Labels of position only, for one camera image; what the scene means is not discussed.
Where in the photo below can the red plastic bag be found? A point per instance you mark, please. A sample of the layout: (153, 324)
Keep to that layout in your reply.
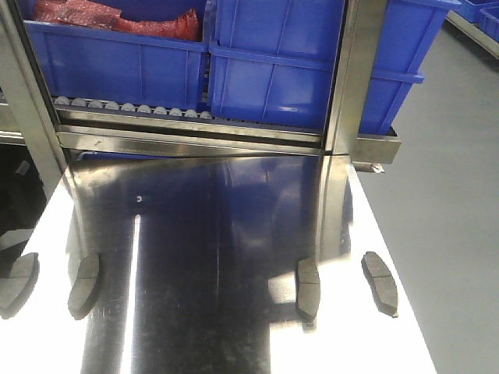
(104, 17)

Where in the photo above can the blue plastic bin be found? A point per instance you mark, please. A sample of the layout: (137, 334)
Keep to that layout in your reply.
(107, 65)
(273, 61)

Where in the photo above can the far blue bin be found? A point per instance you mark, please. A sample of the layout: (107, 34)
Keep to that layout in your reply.
(483, 13)

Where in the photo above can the stainless steel roller rack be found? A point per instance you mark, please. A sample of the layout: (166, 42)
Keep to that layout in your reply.
(50, 131)

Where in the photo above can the left blue plastic bin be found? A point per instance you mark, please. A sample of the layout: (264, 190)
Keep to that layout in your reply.
(107, 65)

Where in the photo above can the right blue plastic bin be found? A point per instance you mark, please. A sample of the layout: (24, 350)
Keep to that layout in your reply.
(273, 61)

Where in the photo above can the grey brake pad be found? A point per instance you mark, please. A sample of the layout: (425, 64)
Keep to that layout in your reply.
(307, 289)
(85, 288)
(18, 279)
(382, 284)

